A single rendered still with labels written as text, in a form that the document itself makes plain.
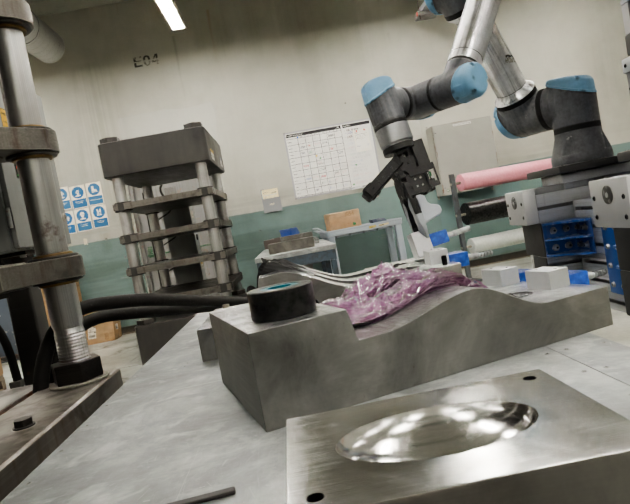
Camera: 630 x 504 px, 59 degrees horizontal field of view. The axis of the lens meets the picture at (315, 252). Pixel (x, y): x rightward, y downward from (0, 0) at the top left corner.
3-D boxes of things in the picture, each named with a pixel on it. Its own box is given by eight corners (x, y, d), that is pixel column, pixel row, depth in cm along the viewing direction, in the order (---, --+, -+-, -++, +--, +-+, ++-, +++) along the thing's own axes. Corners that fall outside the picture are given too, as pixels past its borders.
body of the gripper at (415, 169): (442, 186, 119) (423, 134, 120) (404, 199, 118) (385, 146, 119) (434, 193, 126) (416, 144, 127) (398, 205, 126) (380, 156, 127)
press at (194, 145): (256, 321, 652) (222, 145, 641) (247, 351, 498) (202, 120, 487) (176, 337, 648) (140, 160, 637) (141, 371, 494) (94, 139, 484)
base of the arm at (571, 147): (596, 160, 158) (591, 125, 157) (625, 153, 143) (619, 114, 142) (543, 170, 158) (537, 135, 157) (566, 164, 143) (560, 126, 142)
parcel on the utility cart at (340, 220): (356, 230, 740) (352, 209, 739) (363, 230, 708) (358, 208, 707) (326, 236, 734) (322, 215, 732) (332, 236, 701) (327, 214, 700)
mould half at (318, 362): (493, 308, 102) (483, 249, 101) (613, 324, 77) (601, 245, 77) (222, 383, 85) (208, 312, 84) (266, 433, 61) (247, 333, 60)
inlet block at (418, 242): (470, 241, 124) (462, 218, 125) (477, 238, 119) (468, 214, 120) (414, 259, 124) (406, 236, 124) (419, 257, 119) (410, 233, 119)
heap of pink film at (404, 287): (443, 292, 94) (435, 246, 94) (514, 299, 77) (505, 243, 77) (299, 328, 86) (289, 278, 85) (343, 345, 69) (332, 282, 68)
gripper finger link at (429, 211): (451, 225, 116) (433, 187, 119) (424, 234, 116) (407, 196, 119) (448, 230, 119) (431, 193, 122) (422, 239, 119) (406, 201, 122)
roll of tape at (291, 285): (291, 321, 63) (285, 290, 62) (238, 324, 67) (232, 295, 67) (329, 304, 69) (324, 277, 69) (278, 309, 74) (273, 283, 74)
